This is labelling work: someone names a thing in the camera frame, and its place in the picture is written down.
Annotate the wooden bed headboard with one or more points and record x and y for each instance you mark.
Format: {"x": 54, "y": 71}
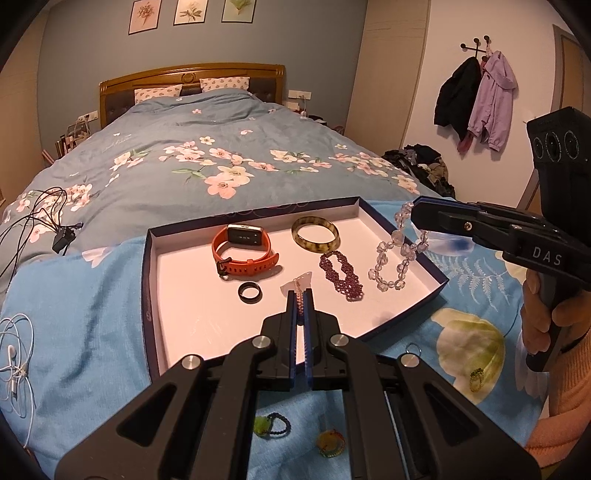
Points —
{"x": 138, "y": 76}

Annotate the bright blue flower blanket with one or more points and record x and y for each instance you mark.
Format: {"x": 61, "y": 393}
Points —
{"x": 92, "y": 323}

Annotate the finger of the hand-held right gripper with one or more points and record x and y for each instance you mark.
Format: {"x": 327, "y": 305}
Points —
{"x": 461, "y": 225}
{"x": 443, "y": 201}

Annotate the bed with floral duvet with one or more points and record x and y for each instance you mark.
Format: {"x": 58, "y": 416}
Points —
{"x": 184, "y": 152}

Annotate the dark red scarf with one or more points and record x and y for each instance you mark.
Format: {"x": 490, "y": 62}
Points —
{"x": 464, "y": 143}

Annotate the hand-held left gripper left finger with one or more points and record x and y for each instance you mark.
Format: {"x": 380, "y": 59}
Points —
{"x": 293, "y": 360}

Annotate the tortoiseshell bangle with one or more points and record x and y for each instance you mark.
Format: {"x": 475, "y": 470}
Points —
{"x": 300, "y": 241}

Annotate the person's right forearm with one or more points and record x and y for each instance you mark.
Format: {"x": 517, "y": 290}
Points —
{"x": 572, "y": 397}

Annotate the orange smart watch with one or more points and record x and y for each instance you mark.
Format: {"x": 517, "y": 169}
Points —
{"x": 240, "y": 267}

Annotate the black wall coat hooks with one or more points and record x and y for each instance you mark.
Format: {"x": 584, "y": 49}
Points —
{"x": 478, "y": 46}

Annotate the patterned pillow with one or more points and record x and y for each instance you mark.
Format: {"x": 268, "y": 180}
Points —
{"x": 226, "y": 83}
{"x": 157, "y": 93}

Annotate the white earphones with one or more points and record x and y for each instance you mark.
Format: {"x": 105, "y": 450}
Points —
{"x": 14, "y": 364}

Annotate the person's right hand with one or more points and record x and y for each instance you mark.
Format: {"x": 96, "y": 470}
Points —
{"x": 531, "y": 318}

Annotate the beige wardrobe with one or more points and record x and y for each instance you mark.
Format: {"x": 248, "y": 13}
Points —
{"x": 18, "y": 115}
{"x": 392, "y": 69}

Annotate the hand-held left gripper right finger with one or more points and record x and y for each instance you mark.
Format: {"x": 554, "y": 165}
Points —
{"x": 308, "y": 364}

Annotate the cluttered bedside table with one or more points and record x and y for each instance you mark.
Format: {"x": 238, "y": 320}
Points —
{"x": 318, "y": 121}

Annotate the white wall socket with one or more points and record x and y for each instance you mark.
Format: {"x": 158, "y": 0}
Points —
{"x": 87, "y": 116}
{"x": 300, "y": 94}

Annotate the white flower framed picture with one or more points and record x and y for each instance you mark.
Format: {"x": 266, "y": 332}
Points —
{"x": 189, "y": 11}

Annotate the black jacket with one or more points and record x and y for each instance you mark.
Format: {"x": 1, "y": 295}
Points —
{"x": 455, "y": 101}

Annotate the cluster of cosmetics bottles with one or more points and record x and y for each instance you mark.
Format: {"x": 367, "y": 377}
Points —
{"x": 69, "y": 138}

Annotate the dark blue cardboard box tray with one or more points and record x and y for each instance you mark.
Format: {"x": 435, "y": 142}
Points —
{"x": 198, "y": 304}

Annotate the wooden door frame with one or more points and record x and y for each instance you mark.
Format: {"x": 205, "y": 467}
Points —
{"x": 572, "y": 50}

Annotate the pile of dark clothes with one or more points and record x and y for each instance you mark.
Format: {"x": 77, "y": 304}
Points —
{"x": 425, "y": 164}

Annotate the pink flower framed picture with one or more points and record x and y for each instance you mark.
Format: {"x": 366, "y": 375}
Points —
{"x": 144, "y": 14}

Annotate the purple jacket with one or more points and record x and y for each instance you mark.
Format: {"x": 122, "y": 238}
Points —
{"x": 494, "y": 106}

